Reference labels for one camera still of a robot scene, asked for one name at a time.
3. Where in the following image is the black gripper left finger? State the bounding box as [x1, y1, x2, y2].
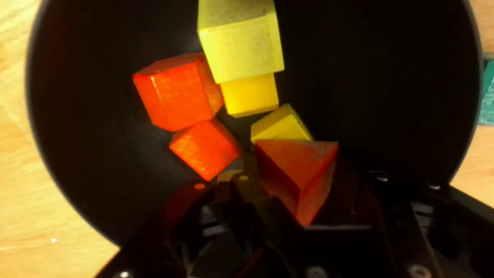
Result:
[97, 153, 331, 278]

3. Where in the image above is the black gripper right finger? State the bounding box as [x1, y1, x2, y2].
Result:
[329, 164, 494, 278]

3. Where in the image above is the red wooden block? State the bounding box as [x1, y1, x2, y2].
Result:
[255, 138, 341, 229]
[131, 53, 226, 135]

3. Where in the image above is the black bowl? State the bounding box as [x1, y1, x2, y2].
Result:
[23, 0, 485, 249]

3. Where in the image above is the orange wooden block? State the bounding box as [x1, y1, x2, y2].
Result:
[168, 119, 244, 183]

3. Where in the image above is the large yellow-green wooden block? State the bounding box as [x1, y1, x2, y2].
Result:
[196, 0, 286, 85]

